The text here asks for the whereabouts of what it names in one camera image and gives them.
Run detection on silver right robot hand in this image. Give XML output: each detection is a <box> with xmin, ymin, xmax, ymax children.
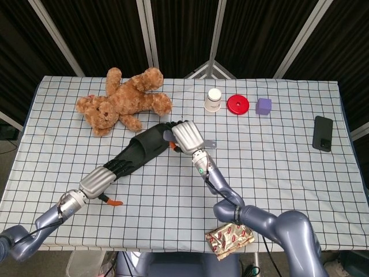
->
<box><xmin>165</xmin><ymin>119</ymin><xmax>206</xmax><ymax>155</ymax></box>

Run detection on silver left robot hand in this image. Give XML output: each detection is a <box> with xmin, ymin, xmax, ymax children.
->
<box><xmin>79</xmin><ymin>160</ymin><xmax>136</xmax><ymax>207</ymax></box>

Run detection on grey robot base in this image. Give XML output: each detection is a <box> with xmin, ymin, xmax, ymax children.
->
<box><xmin>115</xmin><ymin>250</ymin><xmax>240</xmax><ymax>277</ymax></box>

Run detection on white paper cup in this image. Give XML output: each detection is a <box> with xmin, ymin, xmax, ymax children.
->
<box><xmin>204</xmin><ymin>88</ymin><xmax>223</xmax><ymax>113</ymax></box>

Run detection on red plastic disc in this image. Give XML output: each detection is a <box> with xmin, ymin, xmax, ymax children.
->
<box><xmin>226</xmin><ymin>95</ymin><xmax>250</xmax><ymax>117</ymax></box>

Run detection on brown plush teddy bear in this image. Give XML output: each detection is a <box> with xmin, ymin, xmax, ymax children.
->
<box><xmin>75</xmin><ymin>67</ymin><xmax>174</xmax><ymax>137</ymax></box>

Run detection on white checked tablecloth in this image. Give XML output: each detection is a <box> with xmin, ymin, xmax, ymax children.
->
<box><xmin>0</xmin><ymin>75</ymin><xmax>369</xmax><ymax>254</ymax></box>

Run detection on purple cube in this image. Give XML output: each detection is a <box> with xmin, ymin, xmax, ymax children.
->
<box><xmin>255</xmin><ymin>98</ymin><xmax>273</xmax><ymax>117</ymax></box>

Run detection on clear plastic container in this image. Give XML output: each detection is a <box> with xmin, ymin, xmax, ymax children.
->
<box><xmin>65</xmin><ymin>250</ymin><xmax>107</xmax><ymax>277</ymax></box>

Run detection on gold foil tea packet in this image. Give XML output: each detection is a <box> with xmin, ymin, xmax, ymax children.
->
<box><xmin>205</xmin><ymin>222</ymin><xmax>256</xmax><ymax>262</ymax></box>

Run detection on black folding screen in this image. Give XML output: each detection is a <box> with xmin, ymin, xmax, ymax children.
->
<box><xmin>0</xmin><ymin>0</ymin><xmax>369</xmax><ymax>139</ymax></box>

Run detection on black smartphone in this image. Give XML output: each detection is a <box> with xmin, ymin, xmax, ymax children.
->
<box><xmin>312</xmin><ymin>115</ymin><xmax>334</xmax><ymax>151</ymax></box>

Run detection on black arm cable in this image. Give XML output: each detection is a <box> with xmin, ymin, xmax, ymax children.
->
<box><xmin>204</xmin><ymin>171</ymin><xmax>240</xmax><ymax>208</ymax></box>

